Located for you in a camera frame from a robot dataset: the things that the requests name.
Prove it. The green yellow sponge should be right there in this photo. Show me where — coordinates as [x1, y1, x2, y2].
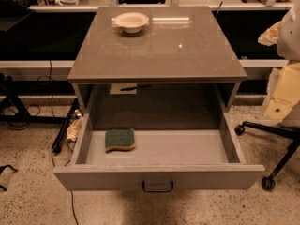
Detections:
[105, 128, 135, 152]

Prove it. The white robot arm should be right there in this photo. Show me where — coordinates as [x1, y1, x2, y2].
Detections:
[258, 0, 300, 121]

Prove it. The grey cabinet with counter top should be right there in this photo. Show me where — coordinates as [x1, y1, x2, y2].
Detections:
[67, 6, 248, 113]

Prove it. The open grey top drawer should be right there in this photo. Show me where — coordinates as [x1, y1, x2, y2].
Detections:
[52, 91, 266, 192]

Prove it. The white label with black pen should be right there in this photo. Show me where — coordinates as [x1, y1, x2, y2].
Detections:
[110, 82, 149, 95]

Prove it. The crumpled beige item on floor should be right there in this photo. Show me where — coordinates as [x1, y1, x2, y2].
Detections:
[67, 109, 83, 142]

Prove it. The white paper bowl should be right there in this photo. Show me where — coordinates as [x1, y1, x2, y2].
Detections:
[114, 12, 149, 34]

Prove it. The black power strip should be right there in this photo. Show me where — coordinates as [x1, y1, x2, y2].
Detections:
[52, 98, 79, 154]

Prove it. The black table leg stand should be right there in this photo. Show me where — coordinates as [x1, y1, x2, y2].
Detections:
[0, 73, 66, 124]

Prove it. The black drawer handle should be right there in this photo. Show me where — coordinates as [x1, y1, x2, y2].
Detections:
[142, 181, 174, 193]

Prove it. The black floor cable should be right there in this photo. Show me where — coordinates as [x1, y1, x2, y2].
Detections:
[51, 147, 80, 225]

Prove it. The black strap on floor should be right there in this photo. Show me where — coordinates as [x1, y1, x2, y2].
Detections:
[0, 164, 19, 192]

